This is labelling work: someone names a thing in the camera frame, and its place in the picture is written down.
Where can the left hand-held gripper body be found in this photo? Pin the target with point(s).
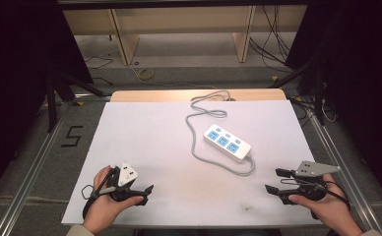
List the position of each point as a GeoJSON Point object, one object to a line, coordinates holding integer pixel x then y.
{"type": "Point", "coordinates": [126, 173]}

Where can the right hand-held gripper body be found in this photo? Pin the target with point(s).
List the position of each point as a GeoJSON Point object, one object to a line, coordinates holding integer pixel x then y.
{"type": "Point", "coordinates": [312, 169]}

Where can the white power strip blue sockets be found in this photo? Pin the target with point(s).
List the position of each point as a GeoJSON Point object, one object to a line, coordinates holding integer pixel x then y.
{"type": "Point", "coordinates": [226, 142]}

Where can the person's left hand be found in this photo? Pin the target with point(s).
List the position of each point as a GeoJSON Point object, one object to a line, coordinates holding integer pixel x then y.
{"type": "Point", "coordinates": [100, 206]}

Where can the person's right hand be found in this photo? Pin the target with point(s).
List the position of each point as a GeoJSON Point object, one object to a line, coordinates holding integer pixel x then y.
{"type": "Point", "coordinates": [333, 209]}

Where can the white board table cover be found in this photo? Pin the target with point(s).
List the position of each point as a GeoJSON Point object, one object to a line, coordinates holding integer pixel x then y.
{"type": "Point", "coordinates": [153, 147]}

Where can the black metal stand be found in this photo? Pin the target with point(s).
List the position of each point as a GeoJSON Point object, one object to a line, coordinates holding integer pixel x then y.
{"type": "Point", "coordinates": [318, 98]}

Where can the wooden table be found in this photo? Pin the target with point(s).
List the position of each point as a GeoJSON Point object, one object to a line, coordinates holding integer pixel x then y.
{"type": "Point", "coordinates": [153, 95]}

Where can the black curtain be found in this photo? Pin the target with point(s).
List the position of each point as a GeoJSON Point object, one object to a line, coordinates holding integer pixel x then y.
{"type": "Point", "coordinates": [363, 82]}
{"type": "Point", "coordinates": [15, 82]}

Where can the black tripod stand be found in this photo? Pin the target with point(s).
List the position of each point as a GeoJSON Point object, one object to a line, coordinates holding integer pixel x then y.
{"type": "Point", "coordinates": [51, 105]}

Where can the light wooden shelf unit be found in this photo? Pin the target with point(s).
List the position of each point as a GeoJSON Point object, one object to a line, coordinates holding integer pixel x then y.
{"type": "Point", "coordinates": [185, 19]}

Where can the aluminium floor rail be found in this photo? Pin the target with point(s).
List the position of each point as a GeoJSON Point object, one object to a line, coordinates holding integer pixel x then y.
{"type": "Point", "coordinates": [343, 173]}
{"type": "Point", "coordinates": [34, 164]}

